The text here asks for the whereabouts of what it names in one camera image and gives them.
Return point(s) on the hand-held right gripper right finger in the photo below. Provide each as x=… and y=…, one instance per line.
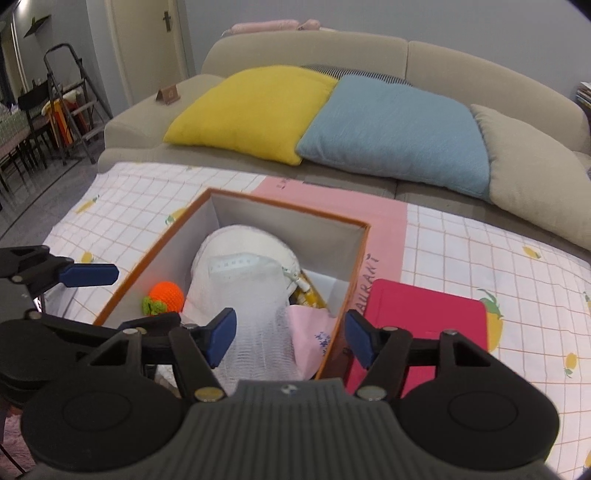
x=358, y=338

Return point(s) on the orange-rimmed cardboard box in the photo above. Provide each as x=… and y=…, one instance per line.
x=286, y=221

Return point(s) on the blue pillow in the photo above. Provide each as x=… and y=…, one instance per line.
x=397, y=134

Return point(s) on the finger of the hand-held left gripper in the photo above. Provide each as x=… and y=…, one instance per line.
x=152, y=322
x=92, y=275

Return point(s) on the striped pillow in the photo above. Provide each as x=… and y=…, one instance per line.
x=360, y=74

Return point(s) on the orange knitted toy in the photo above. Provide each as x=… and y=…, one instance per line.
x=168, y=295

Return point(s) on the yellow tube in box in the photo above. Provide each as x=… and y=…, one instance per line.
x=311, y=297

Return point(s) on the white mesh cap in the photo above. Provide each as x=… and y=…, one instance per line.
x=249, y=295

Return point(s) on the pink cloth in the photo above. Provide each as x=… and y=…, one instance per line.
x=310, y=333

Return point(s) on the white door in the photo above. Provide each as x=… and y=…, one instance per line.
x=166, y=41

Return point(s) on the small brown card sign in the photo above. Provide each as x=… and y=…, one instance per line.
x=168, y=94

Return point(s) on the black dining chair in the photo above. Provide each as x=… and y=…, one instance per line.
x=37, y=120

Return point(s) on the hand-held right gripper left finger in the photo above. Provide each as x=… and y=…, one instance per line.
x=221, y=333

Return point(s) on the beige sofa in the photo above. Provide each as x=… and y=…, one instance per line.
x=438, y=64

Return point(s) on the cluttered book shelf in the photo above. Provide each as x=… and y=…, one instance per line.
x=584, y=94

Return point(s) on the metal step ladder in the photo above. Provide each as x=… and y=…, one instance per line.
x=76, y=101

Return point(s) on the lemon print checked tablecloth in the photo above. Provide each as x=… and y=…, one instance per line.
x=461, y=249

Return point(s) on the beige pillow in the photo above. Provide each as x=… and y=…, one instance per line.
x=535, y=180

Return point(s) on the dark wall shelf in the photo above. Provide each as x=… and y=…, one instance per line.
x=37, y=25

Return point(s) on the yellow pillow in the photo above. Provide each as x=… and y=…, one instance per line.
x=254, y=110

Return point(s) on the pink plush roll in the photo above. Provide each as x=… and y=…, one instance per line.
x=268, y=25

